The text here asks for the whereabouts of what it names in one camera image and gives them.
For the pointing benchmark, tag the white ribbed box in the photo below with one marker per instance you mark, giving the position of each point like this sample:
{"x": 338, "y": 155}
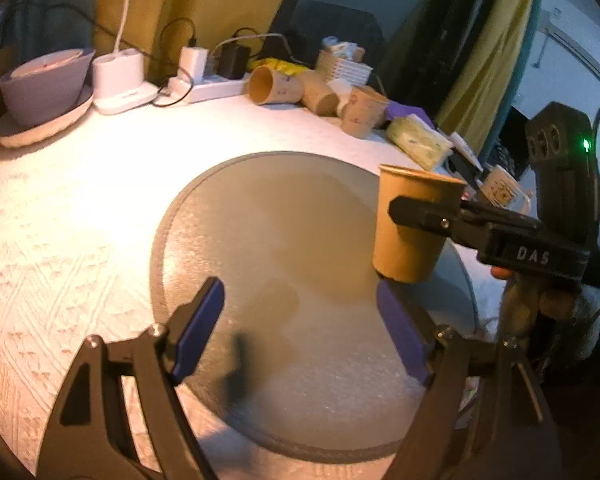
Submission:
{"x": 342, "y": 60}

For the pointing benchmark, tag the printed glass mug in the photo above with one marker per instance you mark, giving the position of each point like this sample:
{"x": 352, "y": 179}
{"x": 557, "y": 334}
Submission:
{"x": 501, "y": 189}

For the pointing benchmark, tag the tilted printed paper cup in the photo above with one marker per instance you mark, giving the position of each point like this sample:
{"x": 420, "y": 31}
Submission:
{"x": 364, "y": 110}

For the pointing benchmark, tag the white small cup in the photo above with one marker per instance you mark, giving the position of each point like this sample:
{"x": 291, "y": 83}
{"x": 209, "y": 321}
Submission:
{"x": 342, "y": 88}

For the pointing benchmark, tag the white lamp base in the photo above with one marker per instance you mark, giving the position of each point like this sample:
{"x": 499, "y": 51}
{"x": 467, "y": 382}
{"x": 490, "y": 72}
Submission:
{"x": 119, "y": 77}

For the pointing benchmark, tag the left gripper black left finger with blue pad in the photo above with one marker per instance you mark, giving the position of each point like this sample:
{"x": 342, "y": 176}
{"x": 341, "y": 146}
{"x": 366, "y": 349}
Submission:
{"x": 117, "y": 413}

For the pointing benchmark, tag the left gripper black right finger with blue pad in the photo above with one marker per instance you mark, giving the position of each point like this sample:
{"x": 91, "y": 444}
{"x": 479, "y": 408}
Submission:
{"x": 483, "y": 414}

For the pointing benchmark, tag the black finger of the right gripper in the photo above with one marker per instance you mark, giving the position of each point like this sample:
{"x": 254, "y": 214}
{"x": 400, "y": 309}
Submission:
{"x": 430, "y": 219}

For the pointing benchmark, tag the white power strip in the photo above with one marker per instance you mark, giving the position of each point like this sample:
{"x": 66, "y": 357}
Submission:
{"x": 211, "y": 88}

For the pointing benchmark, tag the white plug adapter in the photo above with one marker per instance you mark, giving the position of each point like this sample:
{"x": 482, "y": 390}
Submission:
{"x": 192, "y": 64}

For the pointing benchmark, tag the black camera box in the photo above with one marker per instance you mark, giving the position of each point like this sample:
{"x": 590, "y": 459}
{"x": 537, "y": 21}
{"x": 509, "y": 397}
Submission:
{"x": 561, "y": 146}

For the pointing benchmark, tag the yellow plastic bag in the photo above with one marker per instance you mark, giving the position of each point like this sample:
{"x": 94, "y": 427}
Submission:
{"x": 284, "y": 67}

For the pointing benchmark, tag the plain brown paper cup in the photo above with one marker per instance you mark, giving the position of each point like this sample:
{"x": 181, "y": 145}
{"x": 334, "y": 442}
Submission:
{"x": 408, "y": 254}

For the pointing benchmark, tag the lying printed paper cup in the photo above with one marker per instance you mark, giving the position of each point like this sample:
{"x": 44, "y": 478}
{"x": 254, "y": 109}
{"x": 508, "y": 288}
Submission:
{"x": 268, "y": 86}

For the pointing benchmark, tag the lying brown paper cup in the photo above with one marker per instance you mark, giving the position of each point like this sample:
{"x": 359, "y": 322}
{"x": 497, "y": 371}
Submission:
{"x": 317, "y": 96}

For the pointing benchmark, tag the black plug adapter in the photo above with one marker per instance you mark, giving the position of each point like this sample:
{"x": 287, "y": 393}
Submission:
{"x": 233, "y": 61}

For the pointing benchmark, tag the purple cloth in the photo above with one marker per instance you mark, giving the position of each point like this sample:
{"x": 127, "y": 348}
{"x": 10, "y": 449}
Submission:
{"x": 396, "y": 110}

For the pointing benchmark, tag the grey bowl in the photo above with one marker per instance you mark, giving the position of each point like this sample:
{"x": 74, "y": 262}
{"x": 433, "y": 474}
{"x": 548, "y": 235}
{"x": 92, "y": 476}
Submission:
{"x": 45, "y": 87}

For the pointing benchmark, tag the person's hand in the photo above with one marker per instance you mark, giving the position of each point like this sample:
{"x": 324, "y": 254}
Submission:
{"x": 525, "y": 298}

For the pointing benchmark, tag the white scalloped plate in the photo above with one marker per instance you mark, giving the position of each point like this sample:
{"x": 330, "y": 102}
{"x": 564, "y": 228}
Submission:
{"x": 13, "y": 135}

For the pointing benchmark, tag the green patterned packet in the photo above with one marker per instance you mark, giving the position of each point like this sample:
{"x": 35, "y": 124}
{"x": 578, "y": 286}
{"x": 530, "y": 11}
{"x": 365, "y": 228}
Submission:
{"x": 422, "y": 144}

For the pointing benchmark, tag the dark chair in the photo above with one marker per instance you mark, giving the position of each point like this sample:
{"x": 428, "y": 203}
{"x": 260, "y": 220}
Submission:
{"x": 312, "y": 21}

